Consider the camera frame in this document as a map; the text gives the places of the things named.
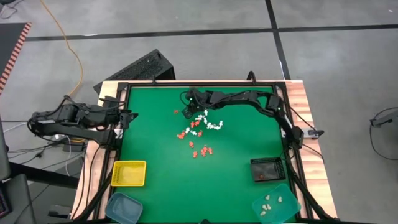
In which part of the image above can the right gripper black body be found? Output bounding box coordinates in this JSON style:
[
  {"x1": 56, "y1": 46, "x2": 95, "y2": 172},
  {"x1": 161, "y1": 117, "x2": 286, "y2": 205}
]
[{"x1": 185, "y1": 88, "x2": 209, "y2": 110}]

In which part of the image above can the green table mat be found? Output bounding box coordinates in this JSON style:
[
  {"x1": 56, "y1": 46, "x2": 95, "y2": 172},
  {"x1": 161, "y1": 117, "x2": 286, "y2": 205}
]
[{"x1": 119, "y1": 85, "x2": 296, "y2": 222}]

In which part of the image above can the black floor tape strip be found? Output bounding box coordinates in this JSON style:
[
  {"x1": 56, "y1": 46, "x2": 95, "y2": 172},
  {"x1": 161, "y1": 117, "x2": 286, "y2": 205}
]
[
  {"x1": 26, "y1": 24, "x2": 398, "y2": 42},
  {"x1": 265, "y1": 0, "x2": 292, "y2": 81}
]

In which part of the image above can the grey upright panel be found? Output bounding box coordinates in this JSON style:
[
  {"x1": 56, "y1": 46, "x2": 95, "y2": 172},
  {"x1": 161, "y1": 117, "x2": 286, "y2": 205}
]
[{"x1": 0, "y1": 118, "x2": 11, "y2": 181}]

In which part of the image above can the black mat with striped edge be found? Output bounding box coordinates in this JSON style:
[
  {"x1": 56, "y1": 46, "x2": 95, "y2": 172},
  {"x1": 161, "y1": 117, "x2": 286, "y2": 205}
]
[{"x1": 0, "y1": 22, "x2": 32, "y2": 96}]

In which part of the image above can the black flat floor bar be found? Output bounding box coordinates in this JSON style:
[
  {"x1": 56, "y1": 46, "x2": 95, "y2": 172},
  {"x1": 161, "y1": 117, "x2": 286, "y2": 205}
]
[{"x1": 9, "y1": 161, "x2": 80, "y2": 190}]

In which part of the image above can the black looped floor cable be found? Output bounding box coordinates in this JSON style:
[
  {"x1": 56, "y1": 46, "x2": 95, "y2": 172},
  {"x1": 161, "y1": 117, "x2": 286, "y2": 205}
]
[{"x1": 369, "y1": 106, "x2": 398, "y2": 161}]

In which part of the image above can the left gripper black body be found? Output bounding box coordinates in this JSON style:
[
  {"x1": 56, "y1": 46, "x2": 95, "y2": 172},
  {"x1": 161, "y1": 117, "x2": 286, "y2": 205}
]
[{"x1": 96, "y1": 100, "x2": 128, "y2": 122}]

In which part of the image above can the black diagonal frame strut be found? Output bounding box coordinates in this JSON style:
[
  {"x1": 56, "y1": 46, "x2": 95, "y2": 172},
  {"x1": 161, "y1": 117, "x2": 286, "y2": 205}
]
[
  {"x1": 285, "y1": 160, "x2": 332, "y2": 222},
  {"x1": 73, "y1": 172, "x2": 118, "y2": 222}
]

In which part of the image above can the dark device with screen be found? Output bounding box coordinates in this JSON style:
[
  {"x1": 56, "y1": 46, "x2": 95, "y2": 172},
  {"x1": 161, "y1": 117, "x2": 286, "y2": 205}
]
[{"x1": 0, "y1": 183, "x2": 12, "y2": 220}]

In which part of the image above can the blue-grey plastic tray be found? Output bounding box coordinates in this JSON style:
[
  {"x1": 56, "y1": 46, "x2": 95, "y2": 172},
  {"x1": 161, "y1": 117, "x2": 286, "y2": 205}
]
[{"x1": 104, "y1": 190, "x2": 144, "y2": 224}]

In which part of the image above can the thick yellow power cable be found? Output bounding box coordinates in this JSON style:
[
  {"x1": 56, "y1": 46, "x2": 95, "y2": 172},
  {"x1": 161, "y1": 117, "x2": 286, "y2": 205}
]
[{"x1": 39, "y1": 0, "x2": 84, "y2": 97}]

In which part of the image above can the white floor cable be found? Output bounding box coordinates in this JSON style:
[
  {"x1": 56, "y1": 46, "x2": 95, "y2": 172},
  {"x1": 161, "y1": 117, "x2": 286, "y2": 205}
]
[{"x1": 2, "y1": 122, "x2": 32, "y2": 134}]

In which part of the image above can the black slotted plastic basket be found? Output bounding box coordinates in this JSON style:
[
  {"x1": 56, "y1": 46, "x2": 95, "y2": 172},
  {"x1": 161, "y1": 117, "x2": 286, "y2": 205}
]
[{"x1": 250, "y1": 157, "x2": 287, "y2": 183}]

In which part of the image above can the yellow slotted plastic basket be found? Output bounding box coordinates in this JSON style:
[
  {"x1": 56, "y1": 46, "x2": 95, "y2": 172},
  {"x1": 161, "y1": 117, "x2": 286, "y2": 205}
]
[{"x1": 111, "y1": 160, "x2": 147, "y2": 187}]

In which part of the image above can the grey metal stand foot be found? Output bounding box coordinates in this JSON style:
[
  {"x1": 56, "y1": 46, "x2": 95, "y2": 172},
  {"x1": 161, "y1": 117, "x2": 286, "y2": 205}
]
[{"x1": 369, "y1": 110, "x2": 398, "y2": 128}]

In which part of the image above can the teal plastic tray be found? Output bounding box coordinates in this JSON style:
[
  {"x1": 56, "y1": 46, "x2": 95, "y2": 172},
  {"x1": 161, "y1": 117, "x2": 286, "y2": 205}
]
[{"x1": 251, "y1": 182, "x2": 302, "y2": 224}]

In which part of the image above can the black power adapter box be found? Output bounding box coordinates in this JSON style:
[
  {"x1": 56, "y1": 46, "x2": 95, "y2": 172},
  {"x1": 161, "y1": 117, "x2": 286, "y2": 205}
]
[{"x1": 63, "y1": 139, "x2": 86, "y2": 152}]

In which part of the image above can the black perforated computer case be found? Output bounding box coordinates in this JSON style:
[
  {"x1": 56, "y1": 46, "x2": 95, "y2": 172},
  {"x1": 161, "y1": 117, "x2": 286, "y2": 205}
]
[{"x1": 93, "y1": 49, "x2": 176, "y2": 94}]

